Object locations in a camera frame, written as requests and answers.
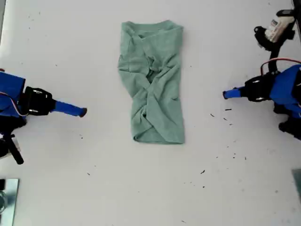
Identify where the green t shirt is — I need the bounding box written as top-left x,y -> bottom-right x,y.
117,20 -> 186,145

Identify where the black camera stalk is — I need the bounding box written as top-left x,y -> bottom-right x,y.
268,41 -> 284,75
6,133 -> 24,165

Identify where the red white servo wire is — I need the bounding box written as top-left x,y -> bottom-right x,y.
259,57 -> 301,76
0,92 -> 27,117

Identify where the shiny metal plate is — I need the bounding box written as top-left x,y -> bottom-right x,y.
0,178 -> 20,226

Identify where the silver black camera box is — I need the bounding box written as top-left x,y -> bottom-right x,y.
253,9 -> 296,50

